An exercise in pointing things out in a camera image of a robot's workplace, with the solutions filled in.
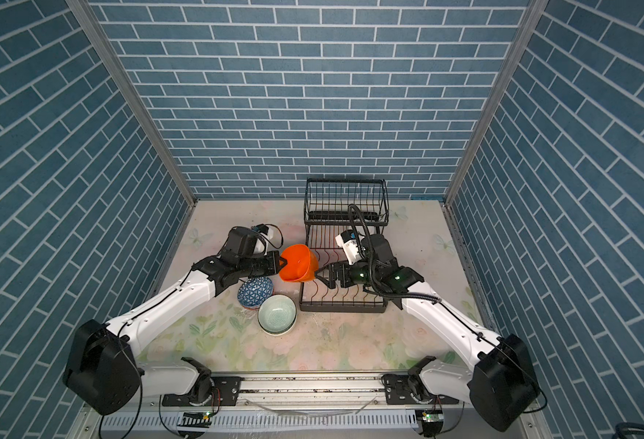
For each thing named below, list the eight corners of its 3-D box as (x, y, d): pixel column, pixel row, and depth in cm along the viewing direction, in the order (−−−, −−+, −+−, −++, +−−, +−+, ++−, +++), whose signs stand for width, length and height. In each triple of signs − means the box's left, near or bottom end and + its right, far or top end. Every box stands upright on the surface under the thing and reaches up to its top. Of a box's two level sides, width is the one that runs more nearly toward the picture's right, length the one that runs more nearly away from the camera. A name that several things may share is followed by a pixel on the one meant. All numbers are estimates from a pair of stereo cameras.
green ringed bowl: (259, 341, 84) (253, 331, 77) (266, 306, 91) (260, 294, 85) (295, 341, 84) (291, 331, 77) (298, 306, 91) (295, 295, 85)
